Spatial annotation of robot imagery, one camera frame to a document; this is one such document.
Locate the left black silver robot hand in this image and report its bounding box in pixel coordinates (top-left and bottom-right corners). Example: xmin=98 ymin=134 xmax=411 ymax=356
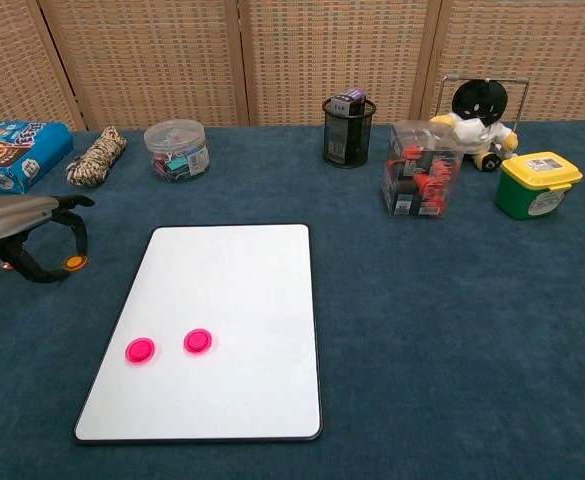
xmin=0 ymin=193 xmax=96 ymax=285

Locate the pink disc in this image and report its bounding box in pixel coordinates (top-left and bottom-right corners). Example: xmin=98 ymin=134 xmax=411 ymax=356
xmin=182 ymin=328 xmax=215 ymax=356
xmin=124 ymin=337 xmax=158 ymax=365

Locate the blue cookie box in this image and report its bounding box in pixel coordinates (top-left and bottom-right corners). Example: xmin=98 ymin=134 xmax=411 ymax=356
xmin=0 ymin=121 xmax=75 ymax=194

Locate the clear jar of binder clips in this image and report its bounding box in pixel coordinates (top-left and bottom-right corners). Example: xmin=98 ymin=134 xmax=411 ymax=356
xmin=143 ymin=119 xmax=211 ymax=184

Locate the white magnetic board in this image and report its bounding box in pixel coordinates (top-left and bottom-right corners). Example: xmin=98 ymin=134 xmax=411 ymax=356
xmin=73 ymin=223 xmax=323 ymax=444

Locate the black mesh pen cup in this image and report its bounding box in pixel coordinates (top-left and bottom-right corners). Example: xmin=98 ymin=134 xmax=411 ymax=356
xmin=322 ymin=96 xmax=377 ymax=169

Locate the woven folding screen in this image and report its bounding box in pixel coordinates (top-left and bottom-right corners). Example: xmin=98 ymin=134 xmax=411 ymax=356
xmin=0 ymin=0 xmax=585 ymax=132

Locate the purple small box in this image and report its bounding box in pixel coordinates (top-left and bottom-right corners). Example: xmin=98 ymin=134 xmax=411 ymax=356
xmin=329 ymin=87 xmax=368 ymax=117

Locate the clear box of red clips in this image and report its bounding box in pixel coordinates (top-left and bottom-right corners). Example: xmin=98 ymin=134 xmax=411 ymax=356
xmin=381 ymin=119 xmax=464 ymax=219

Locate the blue felt table mat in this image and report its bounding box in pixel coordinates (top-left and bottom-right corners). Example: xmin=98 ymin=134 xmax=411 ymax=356
xmin=0 ymin=118 xmax=585 ymax=480

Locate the black white plush toy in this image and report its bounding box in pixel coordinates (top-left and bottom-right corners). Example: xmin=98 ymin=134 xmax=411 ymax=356
xmin=430 ymin=78 xmax=519 ymax=174

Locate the green container yellow lid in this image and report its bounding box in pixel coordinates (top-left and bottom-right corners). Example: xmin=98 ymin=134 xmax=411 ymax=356
xmin=494 ymin=151 xmax=584 ymax=221

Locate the braided rope bundle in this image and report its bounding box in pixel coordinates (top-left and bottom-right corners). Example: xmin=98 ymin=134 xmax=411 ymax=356
xmin=65 ymin=125 xmax=129 ymax=189

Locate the metal wire swing frame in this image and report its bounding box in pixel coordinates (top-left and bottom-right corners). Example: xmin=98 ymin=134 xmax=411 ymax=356
xmin=434 ymin=73 xmax=530 ymax=151

